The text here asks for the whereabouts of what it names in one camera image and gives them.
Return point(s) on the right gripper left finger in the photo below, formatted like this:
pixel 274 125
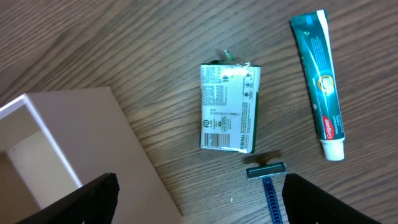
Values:
pixel 93 203

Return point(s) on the white cardboard box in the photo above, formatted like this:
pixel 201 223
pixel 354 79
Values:
pixel 53 143

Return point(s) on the blue disposable razor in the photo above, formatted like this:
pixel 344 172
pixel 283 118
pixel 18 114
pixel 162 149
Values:
pixel 265 173

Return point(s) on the green toothpaste tube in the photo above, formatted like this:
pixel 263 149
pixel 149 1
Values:
pixel 312 37

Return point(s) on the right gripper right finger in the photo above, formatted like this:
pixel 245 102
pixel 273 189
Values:
pixel 306 203

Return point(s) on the green white soap packet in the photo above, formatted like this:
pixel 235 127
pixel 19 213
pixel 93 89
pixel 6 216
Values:
pixel 229 100

